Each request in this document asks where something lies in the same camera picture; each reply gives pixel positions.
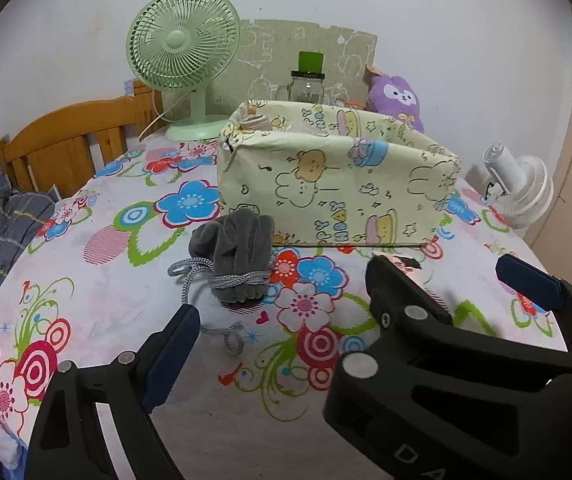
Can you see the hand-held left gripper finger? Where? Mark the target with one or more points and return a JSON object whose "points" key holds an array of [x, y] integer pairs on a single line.
{"points": [[171, 355]]}

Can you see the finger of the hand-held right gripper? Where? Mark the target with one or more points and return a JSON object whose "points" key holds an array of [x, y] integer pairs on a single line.
{"points": [[400, 300], [528, 282]]}

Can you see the grey glove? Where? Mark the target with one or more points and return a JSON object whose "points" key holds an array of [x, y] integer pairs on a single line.
{"points": [[238, 250]]}

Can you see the cartoon printed storage box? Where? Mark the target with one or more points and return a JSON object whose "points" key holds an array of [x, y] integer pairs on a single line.
{"points": [[326, 185]]}

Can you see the floral tablecloth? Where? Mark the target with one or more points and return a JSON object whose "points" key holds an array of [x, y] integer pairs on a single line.
{"points": [[116, 300]]}

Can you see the white floor fan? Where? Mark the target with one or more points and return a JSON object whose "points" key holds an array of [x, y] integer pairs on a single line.
{"points": [[520, 185]]}

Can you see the small jar with orange top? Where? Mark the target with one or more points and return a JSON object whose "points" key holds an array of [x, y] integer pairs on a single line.
{"points": [[354, 103]]}

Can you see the purple plush rabbit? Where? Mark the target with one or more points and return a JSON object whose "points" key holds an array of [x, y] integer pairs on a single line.
{"points": [[395, 95]]}

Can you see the grey plaid bedding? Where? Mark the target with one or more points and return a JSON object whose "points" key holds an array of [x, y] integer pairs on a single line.
{"points": [[1, 230]]}

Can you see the wooden bed headboard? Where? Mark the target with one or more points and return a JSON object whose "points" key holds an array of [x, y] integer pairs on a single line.
{"points": [[66, 140]]}

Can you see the green printed board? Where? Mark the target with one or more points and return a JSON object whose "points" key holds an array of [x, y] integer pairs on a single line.
{"points": [[276, 45]]}

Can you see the green desk fan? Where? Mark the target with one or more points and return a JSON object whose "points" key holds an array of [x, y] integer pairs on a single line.
{"points": [[183, 40]]}

